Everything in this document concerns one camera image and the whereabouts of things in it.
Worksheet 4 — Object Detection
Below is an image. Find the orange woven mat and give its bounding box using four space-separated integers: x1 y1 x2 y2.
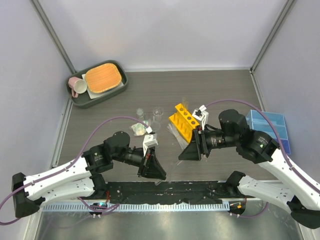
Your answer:
84 63 122 94

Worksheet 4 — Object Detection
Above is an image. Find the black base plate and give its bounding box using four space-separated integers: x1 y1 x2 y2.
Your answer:
82 180 257 205

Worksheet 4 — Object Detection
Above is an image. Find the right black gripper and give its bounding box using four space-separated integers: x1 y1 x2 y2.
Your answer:
179 125 239 161

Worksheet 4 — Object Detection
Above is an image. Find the small glass flask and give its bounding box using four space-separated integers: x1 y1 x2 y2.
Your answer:
136 108 145 121

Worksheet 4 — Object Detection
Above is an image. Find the white square plate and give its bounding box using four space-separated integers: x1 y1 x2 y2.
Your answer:
82 73 123 100

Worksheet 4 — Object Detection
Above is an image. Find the pink and white mug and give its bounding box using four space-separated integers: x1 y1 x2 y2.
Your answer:
68 77 88 98

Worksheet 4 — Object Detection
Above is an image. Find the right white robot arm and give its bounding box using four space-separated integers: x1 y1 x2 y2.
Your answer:
178 109 320 229

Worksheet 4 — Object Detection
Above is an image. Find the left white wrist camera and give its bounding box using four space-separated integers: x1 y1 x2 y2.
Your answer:
142 126 159 156

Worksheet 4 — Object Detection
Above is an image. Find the white slotted cable duct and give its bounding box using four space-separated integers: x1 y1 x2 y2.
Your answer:
42 201 230 212

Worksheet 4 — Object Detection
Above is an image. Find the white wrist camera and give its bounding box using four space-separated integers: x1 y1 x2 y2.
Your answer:
192 105 209 129
142 126 159 156

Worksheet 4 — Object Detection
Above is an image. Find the clear glass beaker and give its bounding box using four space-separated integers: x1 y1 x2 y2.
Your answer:
152 106 164 123

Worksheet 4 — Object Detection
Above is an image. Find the yellow test tube rack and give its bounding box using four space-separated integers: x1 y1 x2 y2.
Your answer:
168 103 199 143

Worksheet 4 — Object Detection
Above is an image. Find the crumpled plastic bag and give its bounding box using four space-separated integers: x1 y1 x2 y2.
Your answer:
129 122 148 137

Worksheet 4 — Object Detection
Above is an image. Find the blue compartment box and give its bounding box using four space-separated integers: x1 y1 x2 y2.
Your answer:
246 109 291 155

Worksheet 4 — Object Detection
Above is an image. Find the long glass test tube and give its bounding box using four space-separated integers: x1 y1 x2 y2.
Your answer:
181 97 189 111

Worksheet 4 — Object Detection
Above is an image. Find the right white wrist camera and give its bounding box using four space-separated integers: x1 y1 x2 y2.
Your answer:
192 105 209 129

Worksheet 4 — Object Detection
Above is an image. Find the bundle of plastic pipettes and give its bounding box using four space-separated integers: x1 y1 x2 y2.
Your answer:
166 123 188 150

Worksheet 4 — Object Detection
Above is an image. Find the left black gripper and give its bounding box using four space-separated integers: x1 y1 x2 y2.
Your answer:
112 146 166 180

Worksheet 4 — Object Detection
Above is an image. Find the dark grey tray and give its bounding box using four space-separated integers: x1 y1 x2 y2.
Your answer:
65 60 129 109

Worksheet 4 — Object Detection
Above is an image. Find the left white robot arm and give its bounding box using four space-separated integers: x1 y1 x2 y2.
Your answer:
12 131 167 218

